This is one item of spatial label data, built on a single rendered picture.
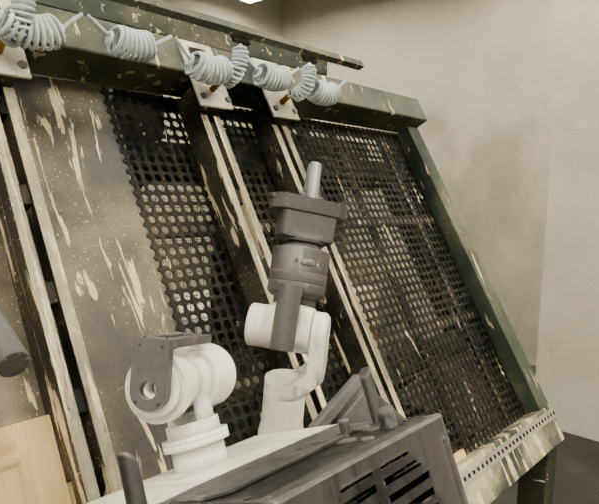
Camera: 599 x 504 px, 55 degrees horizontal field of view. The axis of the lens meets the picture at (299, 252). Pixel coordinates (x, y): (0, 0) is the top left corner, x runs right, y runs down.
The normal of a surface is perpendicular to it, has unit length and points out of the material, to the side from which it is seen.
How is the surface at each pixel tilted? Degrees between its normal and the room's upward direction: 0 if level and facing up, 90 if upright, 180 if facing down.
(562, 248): 90
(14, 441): 59
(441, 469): 68
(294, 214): 78
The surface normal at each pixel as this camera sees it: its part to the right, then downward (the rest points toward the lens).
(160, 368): -0.28, -0.09
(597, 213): -0.69, 0.06
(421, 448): 0.68, -0.29
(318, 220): 0.26, -0.11
